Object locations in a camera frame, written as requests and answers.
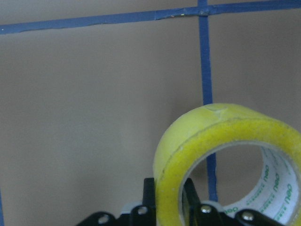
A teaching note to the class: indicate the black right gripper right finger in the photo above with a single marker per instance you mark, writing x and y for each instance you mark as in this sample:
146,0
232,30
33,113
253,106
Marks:
190,204

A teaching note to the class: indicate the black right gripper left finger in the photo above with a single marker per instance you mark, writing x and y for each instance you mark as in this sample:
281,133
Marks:
148,202

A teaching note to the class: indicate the yellow tape roll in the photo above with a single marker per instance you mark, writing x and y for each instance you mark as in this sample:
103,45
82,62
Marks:
259,162

